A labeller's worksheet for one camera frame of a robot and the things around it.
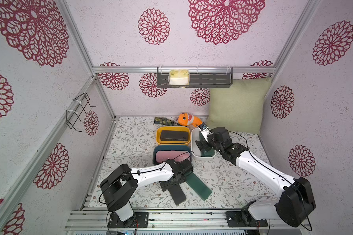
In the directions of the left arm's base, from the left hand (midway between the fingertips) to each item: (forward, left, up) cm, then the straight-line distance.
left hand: (175, 183), depth 84 cm
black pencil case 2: (-6, -1, 0) cm, 6 cm away
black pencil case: (+34, -3, 0) cm, 34 cm away
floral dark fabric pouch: (+48, +9, 0) cm, 49 cm away
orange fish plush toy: (+46, -8, +4) cm, 47 cm away
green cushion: (+45, -43, +16) cm, 64 cm away
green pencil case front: (-1, -13, -2) cm, 13 cm away
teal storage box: (+22, +10, +3) cm, 24 cm away
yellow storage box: (+40, -2, 0) cm, 40 cm away
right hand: (+21, -16, +19) cm, 33 cm away
